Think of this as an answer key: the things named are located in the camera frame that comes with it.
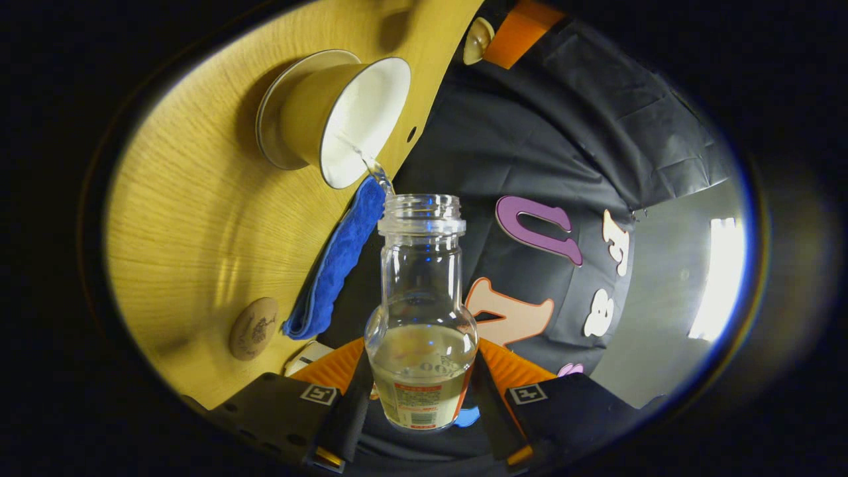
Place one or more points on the white toaster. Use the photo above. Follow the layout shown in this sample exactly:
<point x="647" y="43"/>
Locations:
<point x="308" y="358"/>

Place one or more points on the yellow ceramic teacup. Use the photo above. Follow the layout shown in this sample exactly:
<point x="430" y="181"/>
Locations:
<point x="311" y="112"/>

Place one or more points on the yellow teacup lid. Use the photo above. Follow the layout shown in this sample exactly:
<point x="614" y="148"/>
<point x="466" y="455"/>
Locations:
<point x="477" y="41"/>

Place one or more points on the black backdrop cloth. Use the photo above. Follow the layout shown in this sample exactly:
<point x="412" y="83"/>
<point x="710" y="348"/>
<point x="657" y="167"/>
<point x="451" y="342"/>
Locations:
<point x="530" y="146"/>

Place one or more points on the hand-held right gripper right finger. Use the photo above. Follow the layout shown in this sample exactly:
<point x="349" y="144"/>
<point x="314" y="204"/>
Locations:
<point x="576" y="411"/>

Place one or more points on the blue towel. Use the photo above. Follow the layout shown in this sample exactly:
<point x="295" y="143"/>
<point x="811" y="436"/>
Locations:
<point x="338" y="265"/>

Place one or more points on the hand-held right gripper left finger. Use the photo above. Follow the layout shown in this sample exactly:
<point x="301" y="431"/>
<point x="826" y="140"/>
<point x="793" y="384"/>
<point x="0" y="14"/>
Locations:
<point x="278" y="411"/>

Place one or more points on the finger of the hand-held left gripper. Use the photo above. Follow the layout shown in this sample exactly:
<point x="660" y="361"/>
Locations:
<point x="520" y="33"/>

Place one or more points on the clear plastic water bottle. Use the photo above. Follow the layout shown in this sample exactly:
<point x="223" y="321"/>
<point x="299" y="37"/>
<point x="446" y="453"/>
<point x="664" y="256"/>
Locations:
<point x="421" y="311"/>

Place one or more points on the round cork coaster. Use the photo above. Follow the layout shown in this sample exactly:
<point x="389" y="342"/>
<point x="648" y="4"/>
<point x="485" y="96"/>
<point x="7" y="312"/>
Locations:
<point x="254" y="329"/>

